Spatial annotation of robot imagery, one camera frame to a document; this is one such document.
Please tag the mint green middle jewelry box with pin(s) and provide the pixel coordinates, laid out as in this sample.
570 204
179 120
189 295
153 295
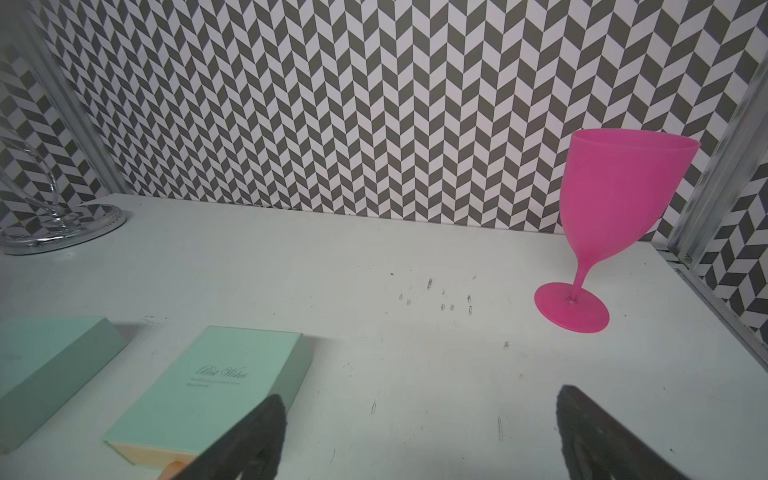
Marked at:
44 362

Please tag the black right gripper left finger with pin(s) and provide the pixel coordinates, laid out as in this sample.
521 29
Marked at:
251 449

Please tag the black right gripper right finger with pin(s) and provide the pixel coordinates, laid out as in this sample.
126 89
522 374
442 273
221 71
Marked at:
596 446

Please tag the mint green drawer jewelry box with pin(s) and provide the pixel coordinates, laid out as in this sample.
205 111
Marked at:
222 376

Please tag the pink plastic goblet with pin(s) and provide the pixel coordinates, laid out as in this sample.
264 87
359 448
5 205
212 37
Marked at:
617 183

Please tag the silver metal jewelry stand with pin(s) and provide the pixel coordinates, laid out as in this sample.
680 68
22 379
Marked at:
54 225

